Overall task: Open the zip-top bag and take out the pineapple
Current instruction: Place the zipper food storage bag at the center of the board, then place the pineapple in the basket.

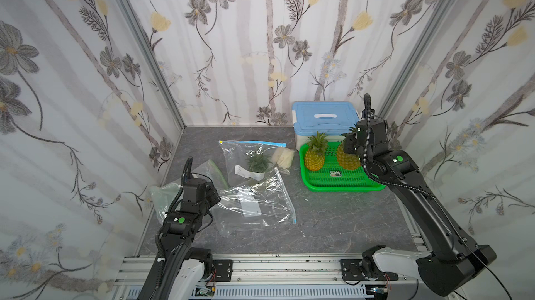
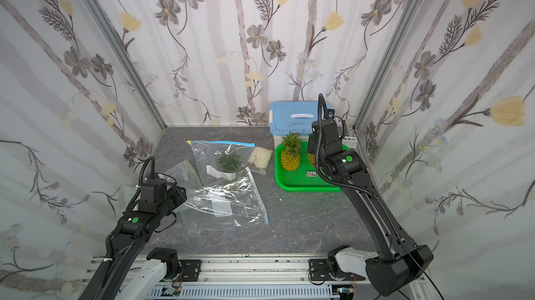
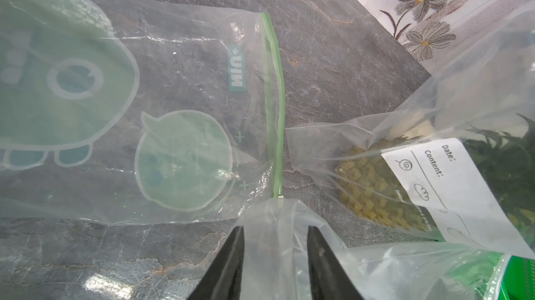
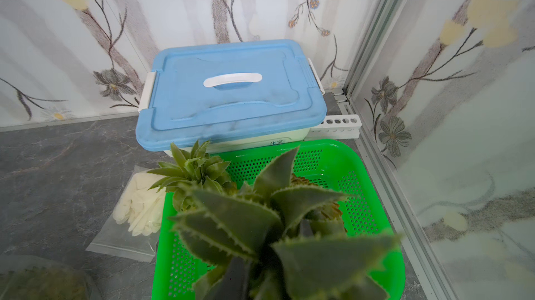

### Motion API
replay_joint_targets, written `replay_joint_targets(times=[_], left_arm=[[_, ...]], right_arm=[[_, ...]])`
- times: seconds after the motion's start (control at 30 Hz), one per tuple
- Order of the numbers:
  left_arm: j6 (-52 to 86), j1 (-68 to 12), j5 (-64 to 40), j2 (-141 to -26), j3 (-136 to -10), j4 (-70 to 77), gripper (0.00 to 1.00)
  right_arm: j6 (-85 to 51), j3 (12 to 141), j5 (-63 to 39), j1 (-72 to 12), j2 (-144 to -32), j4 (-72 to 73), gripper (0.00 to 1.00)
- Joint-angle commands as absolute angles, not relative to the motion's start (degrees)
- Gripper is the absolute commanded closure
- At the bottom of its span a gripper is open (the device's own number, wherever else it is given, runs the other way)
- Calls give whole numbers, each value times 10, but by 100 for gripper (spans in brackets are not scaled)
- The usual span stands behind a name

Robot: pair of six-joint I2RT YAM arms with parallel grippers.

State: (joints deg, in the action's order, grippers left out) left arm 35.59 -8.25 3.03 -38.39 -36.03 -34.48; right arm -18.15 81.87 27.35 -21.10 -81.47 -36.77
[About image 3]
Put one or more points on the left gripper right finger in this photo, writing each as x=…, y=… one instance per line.
x=328, y=279

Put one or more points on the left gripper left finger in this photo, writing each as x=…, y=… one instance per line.
x=223, y=278

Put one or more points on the small bag white pieces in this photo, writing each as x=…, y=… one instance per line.
x=412, y=129

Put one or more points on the green plastic basket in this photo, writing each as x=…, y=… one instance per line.
x=518, y=281

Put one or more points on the green zip bag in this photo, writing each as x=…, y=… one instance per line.
x=129, y=112

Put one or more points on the blue zip bag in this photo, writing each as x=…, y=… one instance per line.
x=489, y=86

